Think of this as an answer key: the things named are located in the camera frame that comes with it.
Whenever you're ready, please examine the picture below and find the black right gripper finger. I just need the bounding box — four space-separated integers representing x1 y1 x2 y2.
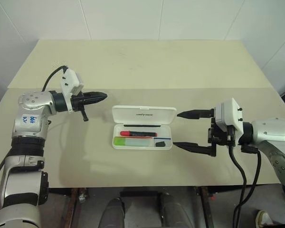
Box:
177 108 216 120
174 142 217 158

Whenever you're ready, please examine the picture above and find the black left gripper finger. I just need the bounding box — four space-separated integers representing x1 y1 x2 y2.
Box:
84 91 108 99
84 97 108 105

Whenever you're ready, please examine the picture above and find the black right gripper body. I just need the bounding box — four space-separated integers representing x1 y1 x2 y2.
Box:
207 117 236 146

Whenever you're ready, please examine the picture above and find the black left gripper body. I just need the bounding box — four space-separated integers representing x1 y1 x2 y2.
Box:
71 93 90 122

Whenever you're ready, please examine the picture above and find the black marker with red cap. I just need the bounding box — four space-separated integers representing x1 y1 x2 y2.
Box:
120 130 158 138

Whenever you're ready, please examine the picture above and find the white stick with green cap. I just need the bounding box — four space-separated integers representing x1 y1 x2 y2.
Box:
113 138 154 147

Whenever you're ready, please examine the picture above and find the white hard pencil case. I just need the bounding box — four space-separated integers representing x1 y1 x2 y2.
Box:
111 105 177 150

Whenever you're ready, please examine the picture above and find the rusty brown table leg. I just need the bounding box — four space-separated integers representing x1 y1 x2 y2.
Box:
196 186 215 228
63 187 86 228

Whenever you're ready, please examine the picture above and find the grey rounded shape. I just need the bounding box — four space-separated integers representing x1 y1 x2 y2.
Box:
160 192 185 228

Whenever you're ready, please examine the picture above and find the white and green shoe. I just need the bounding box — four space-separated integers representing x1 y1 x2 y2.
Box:
255 210 274 228

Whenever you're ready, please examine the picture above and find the dark rounded shape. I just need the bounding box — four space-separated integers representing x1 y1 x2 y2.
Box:
101 197 125 228

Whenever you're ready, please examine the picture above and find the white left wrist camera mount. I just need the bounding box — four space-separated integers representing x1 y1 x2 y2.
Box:
60 68 84 113

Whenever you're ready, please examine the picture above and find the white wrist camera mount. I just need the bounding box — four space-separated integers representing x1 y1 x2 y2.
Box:
215 97 244 133
60 68 84 113

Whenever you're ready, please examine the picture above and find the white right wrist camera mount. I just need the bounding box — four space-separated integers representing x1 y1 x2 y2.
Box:
215 97 244 133

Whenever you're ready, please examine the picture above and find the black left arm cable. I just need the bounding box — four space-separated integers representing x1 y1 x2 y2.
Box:
42 65 69 92

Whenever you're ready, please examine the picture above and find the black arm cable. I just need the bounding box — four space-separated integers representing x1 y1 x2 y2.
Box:
42 65 69 92
228 140 262 228

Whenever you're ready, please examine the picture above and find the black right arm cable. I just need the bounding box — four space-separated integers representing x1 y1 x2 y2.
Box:
228 140 262 228

